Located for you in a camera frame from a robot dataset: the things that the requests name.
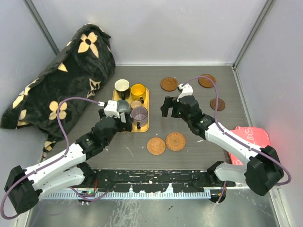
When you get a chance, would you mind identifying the dark wooden coaster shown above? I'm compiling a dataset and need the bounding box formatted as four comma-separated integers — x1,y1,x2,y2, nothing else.
210,98,226,111

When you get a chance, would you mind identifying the yellow mug black handle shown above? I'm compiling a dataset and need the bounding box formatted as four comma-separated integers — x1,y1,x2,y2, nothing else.
130,83,146,104

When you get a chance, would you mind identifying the woven rattan coaster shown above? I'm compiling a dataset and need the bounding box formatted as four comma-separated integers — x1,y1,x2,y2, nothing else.
165,132,186,151
147,137,166,155

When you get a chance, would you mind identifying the black floral plush blanket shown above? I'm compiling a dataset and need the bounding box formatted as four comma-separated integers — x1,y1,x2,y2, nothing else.
0,23,116,152

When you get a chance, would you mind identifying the small red cup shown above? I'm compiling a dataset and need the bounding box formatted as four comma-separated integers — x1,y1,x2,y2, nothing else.
131,100,142,109

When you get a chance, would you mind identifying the purple mug black handle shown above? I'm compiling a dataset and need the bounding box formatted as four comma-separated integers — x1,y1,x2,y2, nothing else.
131,106,148,130

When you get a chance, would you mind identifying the pink patterned package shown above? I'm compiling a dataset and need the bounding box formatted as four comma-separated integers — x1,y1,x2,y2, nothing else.
227,126,271,166

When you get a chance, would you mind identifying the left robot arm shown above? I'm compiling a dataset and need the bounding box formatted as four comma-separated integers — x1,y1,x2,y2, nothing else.
1,110,133,215

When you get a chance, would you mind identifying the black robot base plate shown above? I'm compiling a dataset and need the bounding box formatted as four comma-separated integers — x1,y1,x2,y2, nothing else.
79,169,223,193

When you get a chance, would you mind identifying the brown wooden saucer coaster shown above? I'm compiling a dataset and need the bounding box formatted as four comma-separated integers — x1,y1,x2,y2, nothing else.
160,77,178,91
198,74,216,88

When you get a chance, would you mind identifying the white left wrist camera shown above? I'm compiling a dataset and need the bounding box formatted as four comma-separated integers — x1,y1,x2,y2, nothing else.
98,100,120,118

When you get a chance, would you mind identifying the grey speckled round mug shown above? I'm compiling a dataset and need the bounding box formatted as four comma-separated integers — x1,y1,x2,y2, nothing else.
117,100,131,113

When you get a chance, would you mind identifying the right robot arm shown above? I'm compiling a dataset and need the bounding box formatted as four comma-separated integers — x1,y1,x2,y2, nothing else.
160,96,284,196

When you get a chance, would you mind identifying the yellow serving tray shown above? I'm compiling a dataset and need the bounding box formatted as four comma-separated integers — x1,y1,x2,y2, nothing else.
112,88,150,133

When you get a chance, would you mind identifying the white slotted cable duct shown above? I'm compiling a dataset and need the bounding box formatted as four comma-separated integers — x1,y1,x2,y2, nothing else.
45,190,211,200

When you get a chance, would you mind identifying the black mug cream interior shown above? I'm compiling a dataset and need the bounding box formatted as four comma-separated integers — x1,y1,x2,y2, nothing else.
114,79,130,100

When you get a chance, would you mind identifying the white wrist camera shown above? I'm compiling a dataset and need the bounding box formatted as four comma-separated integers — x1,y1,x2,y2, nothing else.
177,83,193,101
98,100,120,118

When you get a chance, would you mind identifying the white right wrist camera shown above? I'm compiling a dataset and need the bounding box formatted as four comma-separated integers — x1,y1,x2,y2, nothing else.
177,83,193,101

